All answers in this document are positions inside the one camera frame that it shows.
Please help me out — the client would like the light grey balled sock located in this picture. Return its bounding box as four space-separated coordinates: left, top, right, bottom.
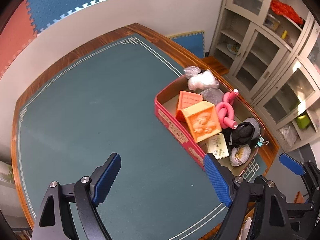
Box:
229 144 251 167

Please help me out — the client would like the yellow paper carton box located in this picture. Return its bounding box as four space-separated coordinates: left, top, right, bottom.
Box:
205 133 229 160

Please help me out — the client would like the orange duck relief cube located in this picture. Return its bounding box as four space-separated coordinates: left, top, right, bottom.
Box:
182 101 222 143

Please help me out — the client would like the pink knotted foam tube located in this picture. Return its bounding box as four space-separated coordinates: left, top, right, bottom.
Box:
215 89 239 129

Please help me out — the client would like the grey ribbed sock with black cuff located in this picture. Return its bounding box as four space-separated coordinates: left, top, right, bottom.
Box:
200 88 224 105

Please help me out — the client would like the orange cat relief cube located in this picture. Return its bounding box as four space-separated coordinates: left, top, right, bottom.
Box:
175 90 203 122

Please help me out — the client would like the clear plastic bag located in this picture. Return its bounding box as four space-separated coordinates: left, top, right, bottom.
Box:
184 66 220 91

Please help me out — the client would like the teal binder clip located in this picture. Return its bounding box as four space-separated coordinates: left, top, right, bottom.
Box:
255 136 270 148

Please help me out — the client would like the red open cardboard box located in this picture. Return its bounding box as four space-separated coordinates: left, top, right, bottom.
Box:
154 73 266 177

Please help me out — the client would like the beige glass door cabinet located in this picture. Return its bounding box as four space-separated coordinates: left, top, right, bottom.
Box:
210 0 319 152

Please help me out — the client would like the small blue floor foam tile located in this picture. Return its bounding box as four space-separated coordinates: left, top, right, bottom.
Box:
168 31 205 59

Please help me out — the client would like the red foam wall tile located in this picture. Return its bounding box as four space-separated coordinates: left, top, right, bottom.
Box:
0 0 37 77

